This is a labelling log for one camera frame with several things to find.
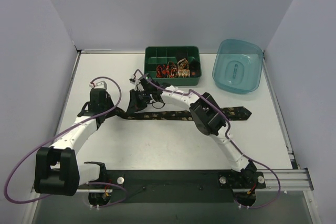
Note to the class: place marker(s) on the black gold floral tie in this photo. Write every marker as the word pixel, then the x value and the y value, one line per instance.
pixel 238 113

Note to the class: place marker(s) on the beige patterned rolled tie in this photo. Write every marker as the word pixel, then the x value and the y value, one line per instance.
pixel 183 70

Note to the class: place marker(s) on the orange patterned rolled tie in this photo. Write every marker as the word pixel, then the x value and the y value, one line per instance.
pixel 172 70

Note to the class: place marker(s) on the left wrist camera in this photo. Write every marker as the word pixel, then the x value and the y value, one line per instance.
pixel 99 85

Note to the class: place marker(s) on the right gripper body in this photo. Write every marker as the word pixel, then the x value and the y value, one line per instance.
pixel 135 99

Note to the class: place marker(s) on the translucent blue plastic tub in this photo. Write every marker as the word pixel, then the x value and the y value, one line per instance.
pixel 238 66

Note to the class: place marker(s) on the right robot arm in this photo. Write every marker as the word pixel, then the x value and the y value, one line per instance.
pixel 206 114

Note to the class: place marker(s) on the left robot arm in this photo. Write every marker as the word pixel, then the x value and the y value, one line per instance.
pixel 56 169

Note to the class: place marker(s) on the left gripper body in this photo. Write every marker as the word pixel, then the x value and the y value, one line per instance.
pixel 110 108

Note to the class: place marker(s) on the green compartment tray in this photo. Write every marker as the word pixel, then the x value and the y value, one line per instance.
pixel 157 55

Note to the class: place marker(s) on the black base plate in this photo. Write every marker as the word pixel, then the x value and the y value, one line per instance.
pixel 177 186

